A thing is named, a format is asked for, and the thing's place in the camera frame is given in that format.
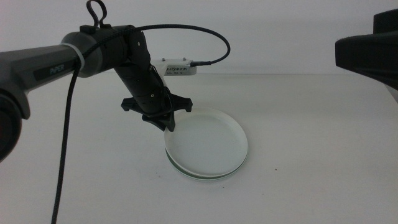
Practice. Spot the white shallow bowl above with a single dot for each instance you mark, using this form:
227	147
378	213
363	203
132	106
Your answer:
208	146

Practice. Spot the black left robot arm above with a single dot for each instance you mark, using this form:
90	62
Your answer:
31	68

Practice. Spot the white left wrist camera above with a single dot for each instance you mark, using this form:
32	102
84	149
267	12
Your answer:
180	70

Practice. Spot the pale green shallow bowl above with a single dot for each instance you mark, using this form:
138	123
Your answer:
199	176

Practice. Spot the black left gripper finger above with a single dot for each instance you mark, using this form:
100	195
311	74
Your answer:
157	121
170	123

